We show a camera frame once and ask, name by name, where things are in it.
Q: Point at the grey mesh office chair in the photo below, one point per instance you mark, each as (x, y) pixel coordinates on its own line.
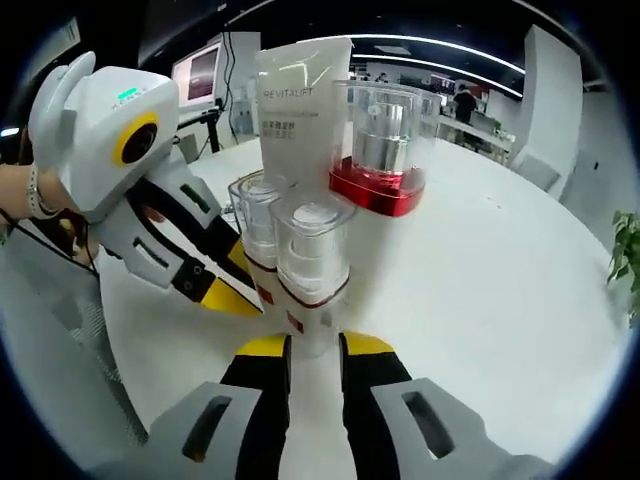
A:
(100, 360)

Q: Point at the computer monitor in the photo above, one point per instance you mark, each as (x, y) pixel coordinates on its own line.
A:
(200, 75)

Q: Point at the black monitor stand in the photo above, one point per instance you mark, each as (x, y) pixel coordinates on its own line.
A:
(212, 127)

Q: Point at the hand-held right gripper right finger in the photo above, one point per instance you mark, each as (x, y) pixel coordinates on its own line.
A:
(380, 410)

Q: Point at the white wristwatch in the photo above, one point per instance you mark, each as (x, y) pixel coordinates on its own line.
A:
(33, 190)

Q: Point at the large white skincare tube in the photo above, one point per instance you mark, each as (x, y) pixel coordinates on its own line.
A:
(295, 90)

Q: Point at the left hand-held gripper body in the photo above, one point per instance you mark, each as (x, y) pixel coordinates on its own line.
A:
(95, 125)

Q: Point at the green potted plant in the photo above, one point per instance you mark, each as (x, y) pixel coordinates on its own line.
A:
(625, 250)

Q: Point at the ceiling light strip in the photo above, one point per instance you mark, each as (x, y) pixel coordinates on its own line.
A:
(450, 45)
(450, 64)

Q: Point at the person's left hand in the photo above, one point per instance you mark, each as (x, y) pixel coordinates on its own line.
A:
(62, 200)

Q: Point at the red collar skincare pump bottle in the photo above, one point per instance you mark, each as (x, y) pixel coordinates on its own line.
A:
(385, 150)

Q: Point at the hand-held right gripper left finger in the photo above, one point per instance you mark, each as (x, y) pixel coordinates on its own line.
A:
(260, 410)

